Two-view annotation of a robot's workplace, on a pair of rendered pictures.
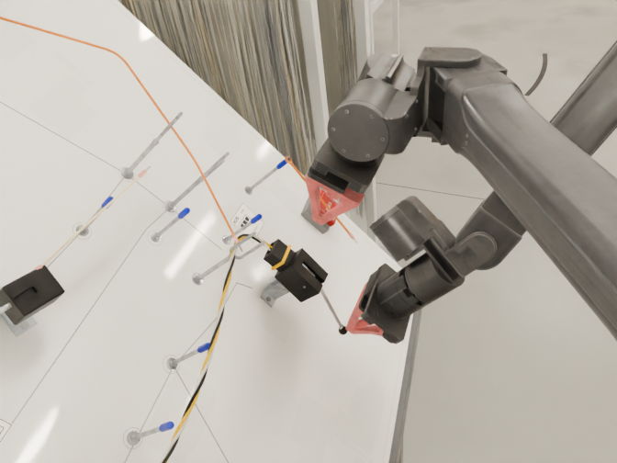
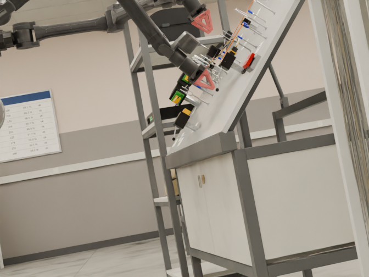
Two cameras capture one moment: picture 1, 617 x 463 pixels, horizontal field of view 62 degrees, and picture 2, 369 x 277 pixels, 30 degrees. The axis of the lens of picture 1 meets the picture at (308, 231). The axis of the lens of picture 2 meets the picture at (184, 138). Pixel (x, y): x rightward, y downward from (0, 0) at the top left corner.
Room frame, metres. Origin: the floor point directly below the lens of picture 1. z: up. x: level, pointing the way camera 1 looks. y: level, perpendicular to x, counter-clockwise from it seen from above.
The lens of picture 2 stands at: (2.57, -1.58, 0.72)
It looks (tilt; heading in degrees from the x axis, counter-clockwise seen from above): 4 degrees up; 147
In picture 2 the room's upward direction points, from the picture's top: 10 degrees counter-clockwise
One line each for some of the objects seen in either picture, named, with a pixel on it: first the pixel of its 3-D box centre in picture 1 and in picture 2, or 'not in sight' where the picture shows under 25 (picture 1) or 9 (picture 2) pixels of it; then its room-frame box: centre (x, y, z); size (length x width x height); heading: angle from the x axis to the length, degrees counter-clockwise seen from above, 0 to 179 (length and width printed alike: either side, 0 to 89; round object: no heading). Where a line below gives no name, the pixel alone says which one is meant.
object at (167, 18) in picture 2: not in sight; (167, 30); (-0.55, 0.48, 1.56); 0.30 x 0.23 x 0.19; 70
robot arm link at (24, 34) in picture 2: not in sight; (20, 37); (-0.15, -0.52, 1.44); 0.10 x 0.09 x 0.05; 61
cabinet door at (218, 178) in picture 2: not in sight; (223, 208); (0.43, -0.06, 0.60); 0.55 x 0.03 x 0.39; 158
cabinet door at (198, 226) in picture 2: not in sight; (195, 207); (-0.08, 0.15, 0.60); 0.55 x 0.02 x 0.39; 158
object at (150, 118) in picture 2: not in sight; (180, 114); (-0.59, 0.49, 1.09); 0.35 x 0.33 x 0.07; 158
